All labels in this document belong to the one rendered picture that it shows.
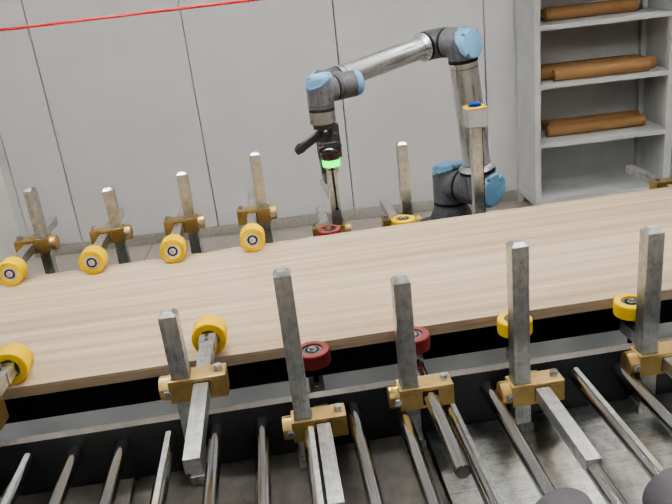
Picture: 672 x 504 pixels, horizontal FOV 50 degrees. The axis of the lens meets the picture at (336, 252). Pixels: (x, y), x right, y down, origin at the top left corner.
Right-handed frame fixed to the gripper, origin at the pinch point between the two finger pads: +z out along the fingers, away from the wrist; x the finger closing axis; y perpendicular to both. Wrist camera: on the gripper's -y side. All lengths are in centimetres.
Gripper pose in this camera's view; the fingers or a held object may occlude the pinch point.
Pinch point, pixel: (323, 180)
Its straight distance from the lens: 254.7
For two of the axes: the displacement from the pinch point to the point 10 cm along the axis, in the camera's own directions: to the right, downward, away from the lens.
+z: 1.1, 9.3, 3.6
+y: 9.9, -1.4, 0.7
